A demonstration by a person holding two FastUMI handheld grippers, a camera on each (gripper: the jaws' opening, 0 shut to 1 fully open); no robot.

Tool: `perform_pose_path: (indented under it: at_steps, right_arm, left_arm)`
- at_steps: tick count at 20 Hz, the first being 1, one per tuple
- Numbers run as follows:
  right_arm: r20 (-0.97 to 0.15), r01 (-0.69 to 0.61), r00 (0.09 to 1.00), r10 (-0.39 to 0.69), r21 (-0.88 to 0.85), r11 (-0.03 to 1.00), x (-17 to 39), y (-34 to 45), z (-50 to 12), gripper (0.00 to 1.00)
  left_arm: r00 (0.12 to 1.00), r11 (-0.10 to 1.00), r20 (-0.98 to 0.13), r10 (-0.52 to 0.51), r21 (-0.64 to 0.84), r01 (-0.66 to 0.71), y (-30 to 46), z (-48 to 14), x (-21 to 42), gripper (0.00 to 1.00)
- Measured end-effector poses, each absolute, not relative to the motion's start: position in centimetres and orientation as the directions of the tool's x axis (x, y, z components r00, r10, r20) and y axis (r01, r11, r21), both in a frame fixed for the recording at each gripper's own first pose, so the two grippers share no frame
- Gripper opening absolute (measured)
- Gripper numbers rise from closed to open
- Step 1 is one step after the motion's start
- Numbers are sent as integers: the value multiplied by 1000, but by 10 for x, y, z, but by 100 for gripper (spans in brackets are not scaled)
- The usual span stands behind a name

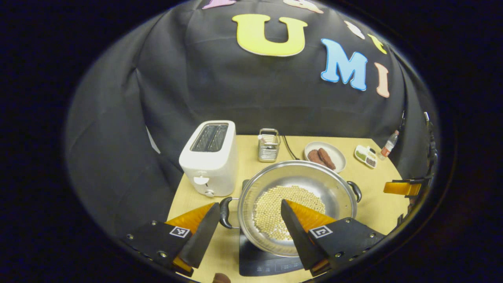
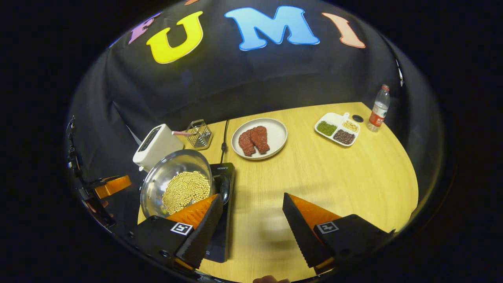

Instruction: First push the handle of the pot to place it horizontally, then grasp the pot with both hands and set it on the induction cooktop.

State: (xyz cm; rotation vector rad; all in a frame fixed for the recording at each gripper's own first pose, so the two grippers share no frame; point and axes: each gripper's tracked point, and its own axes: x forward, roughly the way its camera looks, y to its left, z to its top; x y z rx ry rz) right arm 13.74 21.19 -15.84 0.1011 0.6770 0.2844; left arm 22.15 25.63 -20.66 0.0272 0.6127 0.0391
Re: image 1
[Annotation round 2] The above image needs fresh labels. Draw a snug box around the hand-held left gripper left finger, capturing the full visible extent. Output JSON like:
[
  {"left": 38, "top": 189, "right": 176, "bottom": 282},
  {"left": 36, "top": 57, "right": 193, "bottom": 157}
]
[{"left": 122, "top": 202, "right": 220, "bottom": 277}]

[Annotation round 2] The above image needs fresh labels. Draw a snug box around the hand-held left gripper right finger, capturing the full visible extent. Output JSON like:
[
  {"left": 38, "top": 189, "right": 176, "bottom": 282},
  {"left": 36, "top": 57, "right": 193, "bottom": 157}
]
[{"left": 281, "top": 199, "right": 386, "bottom": 277}]

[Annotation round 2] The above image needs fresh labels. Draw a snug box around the black induction cooktop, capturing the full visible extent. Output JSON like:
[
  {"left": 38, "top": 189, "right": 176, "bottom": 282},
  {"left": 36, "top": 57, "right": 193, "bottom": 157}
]
[{"left": 239, "top": 180, "right": 311, "bottom": 277}]

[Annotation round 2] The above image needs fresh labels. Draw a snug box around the steel pot with black handles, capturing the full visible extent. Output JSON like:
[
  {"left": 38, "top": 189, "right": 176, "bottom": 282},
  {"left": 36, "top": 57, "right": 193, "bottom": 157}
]
[{"left": 219, "top": 160, "right": 362, "bottom": 258}]

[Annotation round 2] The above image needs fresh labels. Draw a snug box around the pile of soybeans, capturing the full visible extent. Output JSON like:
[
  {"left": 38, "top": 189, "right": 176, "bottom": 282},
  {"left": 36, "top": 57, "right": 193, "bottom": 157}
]
[{"left": 253, "top": 186, "right": 327, "bottom": 241}]

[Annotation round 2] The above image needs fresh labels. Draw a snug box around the clear plastic water bottle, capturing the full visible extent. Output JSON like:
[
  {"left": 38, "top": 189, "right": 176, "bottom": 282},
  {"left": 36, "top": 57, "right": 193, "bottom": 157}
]
[{"left": 379, "top": 130, "right": 400, "bottom": 161}]

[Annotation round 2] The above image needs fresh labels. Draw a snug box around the white compartment dish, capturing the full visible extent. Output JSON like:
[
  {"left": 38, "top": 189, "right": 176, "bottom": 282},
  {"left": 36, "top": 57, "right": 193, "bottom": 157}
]
[{"left": 354, "top": 145, "right": 378, "bottom": 169}]

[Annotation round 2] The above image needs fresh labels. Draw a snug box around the white toaster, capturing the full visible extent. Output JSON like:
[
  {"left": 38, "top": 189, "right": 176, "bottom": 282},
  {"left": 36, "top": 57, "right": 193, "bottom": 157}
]
[{"left": 179, "top": 120, "right": 239, "bottom": 197}]

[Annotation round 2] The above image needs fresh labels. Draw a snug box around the white round plate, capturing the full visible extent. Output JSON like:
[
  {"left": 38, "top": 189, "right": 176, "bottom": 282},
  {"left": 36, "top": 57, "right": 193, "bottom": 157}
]
[{"left": 304, "top": 141, "right": 347, "bottom": 173}]

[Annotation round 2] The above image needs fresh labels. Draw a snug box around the brown meat patty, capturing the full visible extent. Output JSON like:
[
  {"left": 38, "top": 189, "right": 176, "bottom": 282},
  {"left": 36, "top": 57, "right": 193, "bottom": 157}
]
[
  {"left": 318, "top": 147, "right": 336, "bottom": 170},
  {"left": 307, "top": 149, "right": 325, "bottom": 165}
]

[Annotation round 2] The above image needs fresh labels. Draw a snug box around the black power cable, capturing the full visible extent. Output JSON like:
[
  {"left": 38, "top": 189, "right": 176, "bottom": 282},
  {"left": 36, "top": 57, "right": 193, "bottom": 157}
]
[{"left": 282, "top": 136, "right": 299, "bottom": 160}]

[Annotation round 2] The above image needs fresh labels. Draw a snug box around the wire mesh basket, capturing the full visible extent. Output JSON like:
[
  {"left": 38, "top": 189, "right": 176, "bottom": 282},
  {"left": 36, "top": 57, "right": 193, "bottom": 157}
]
[{"left": 258, "top": 128, "right": 281, "bottom": 163}]

